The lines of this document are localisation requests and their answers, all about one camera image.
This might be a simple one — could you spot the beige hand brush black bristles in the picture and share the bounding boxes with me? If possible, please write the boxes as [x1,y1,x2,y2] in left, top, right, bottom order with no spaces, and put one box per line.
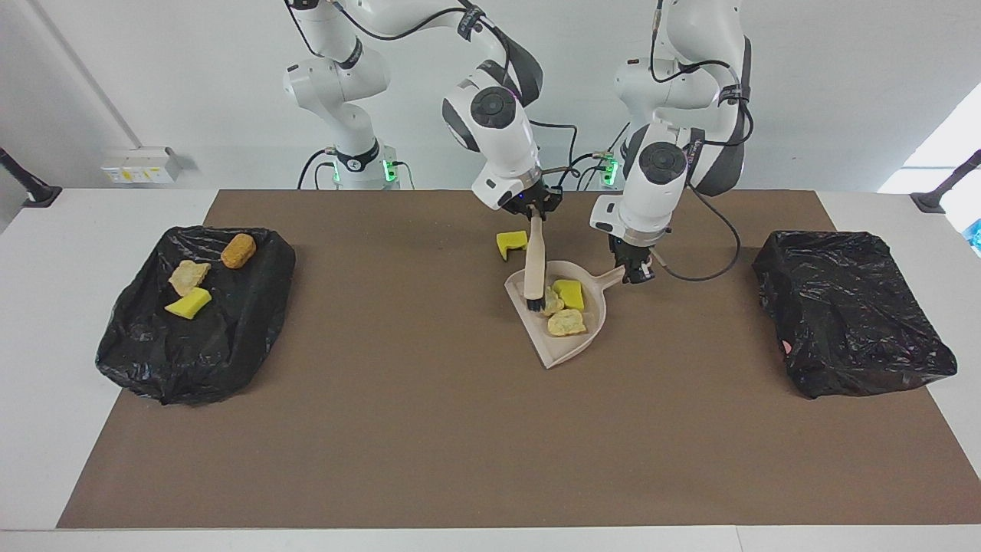
[523,217,549,312]

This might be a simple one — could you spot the thick yellow sponge chunk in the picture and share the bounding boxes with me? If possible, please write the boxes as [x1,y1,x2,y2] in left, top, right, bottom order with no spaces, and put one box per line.
[552,279,586,312]

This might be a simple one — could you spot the rounded beige foam chunk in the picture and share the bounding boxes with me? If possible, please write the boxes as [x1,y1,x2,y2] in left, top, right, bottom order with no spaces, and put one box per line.
[546,308,588,337]

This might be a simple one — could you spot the beige plastic dustpan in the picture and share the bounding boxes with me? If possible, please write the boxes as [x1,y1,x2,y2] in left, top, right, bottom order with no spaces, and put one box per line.
[504,260,627,370]

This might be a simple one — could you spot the brown cork piece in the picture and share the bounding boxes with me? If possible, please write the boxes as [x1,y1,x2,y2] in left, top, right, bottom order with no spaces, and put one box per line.
[221,233,258,270]

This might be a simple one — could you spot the grey-beige foam rock chunk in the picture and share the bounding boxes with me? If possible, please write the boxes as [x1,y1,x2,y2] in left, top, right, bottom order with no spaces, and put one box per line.
[168,260,212,297]

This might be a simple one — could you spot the small curved yellow sponge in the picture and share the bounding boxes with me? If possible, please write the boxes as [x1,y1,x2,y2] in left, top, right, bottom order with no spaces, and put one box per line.
[164,287,213,320]

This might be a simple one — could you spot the black bag bin pink spot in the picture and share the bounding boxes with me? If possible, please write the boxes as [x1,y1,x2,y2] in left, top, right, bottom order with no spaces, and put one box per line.
[752,230,959,399]

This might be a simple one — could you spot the black bag lined bin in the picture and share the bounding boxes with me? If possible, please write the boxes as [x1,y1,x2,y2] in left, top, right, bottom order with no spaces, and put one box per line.
[95,225,297,406]

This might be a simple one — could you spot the large brown table mat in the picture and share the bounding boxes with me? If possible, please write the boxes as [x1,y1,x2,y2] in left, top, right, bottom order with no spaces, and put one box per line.
[55,189,981,530]

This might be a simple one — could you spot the black clamp stand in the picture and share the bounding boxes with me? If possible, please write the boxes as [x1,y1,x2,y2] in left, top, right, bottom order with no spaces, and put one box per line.
[910,149,981,214]
[0,146,64,209]

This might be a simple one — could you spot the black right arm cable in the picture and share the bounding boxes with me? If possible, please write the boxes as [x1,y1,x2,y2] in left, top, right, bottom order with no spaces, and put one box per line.
[287,0,614,192]

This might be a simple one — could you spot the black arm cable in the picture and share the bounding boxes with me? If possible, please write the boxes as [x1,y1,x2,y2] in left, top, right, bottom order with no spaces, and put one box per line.
[287,0,614,192]
[605,0,756,283]

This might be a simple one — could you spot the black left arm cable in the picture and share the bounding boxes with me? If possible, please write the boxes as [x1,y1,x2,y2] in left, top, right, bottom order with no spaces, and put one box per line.
[605,0,756,283]

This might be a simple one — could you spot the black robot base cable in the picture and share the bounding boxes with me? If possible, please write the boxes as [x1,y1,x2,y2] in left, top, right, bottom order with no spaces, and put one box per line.
[297,148,332,190]

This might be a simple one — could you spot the white wall socket box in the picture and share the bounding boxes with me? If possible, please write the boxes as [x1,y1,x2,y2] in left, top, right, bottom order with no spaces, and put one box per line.
[101,146,183,185]

